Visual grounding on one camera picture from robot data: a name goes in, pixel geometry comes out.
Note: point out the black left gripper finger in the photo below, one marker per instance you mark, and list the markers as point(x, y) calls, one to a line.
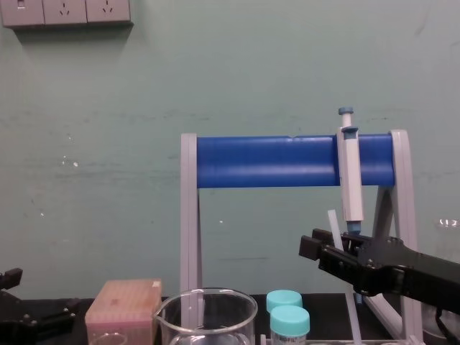
point(57, 318)
point(12, 276)

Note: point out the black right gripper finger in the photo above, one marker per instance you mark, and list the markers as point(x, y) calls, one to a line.
point(323, 253)
point(323, 235)

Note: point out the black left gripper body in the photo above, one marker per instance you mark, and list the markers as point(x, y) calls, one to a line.
point(14, 332)

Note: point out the grey wall socket panel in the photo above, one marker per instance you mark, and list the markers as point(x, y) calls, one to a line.
point(64, 12)

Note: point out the grey pipette stand blue bar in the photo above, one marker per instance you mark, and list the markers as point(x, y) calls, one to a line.
point(266, 161)

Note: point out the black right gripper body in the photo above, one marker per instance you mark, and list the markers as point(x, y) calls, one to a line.
point(413, 273)

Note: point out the pink pipette tip box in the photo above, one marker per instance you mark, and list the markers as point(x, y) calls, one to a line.
point(124, 309)

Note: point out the white pipette blue plunger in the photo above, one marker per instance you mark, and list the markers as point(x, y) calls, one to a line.
point(351, 179)

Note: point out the large clear glass beaker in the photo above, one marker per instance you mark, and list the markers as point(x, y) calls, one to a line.
point(208, 316)

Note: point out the clear glass flask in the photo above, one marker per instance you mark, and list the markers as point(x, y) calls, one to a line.
point(447, 230)

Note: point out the teal capped sample tube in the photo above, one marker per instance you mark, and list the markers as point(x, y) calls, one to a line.
point(284, 300)
point(289, 323)

